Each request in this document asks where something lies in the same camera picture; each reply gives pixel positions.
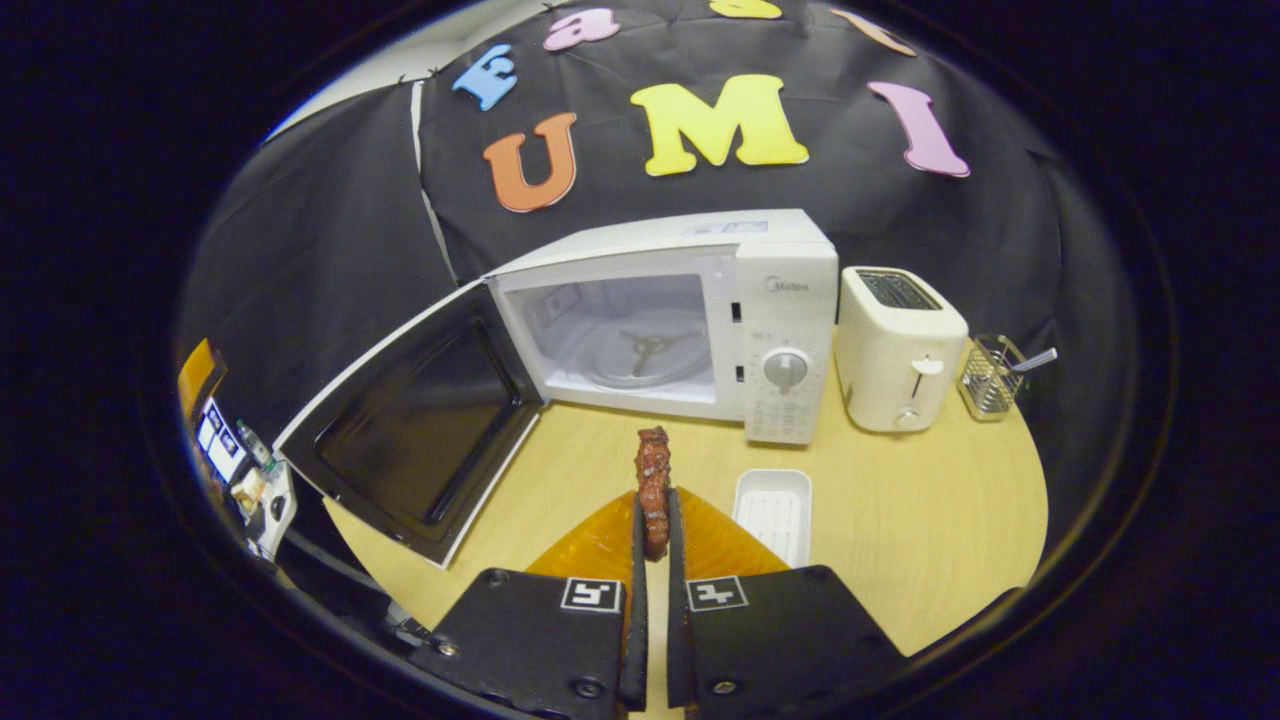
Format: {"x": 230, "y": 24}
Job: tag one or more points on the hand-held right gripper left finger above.
{"x": 638, "y": 640}

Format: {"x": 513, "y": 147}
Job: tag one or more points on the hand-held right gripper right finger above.
{"x": 676, "y": 640}

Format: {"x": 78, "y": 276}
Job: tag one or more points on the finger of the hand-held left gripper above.
{"x": 198, "y": 375}

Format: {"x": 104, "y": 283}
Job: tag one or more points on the brown meat piece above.
{"x": 654, "y": 480}

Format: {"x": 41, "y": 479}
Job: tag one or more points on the white microwave oven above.
{"x": 790, "y": 300}

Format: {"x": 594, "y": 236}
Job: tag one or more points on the white plastic tray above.
{"x": 772, "y": 515}

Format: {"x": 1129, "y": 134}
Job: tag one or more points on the black backdrop cloth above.
{"x": 330, "y": 250}

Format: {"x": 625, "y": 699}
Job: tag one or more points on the white toaster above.
{"x": 890, "y": 370}

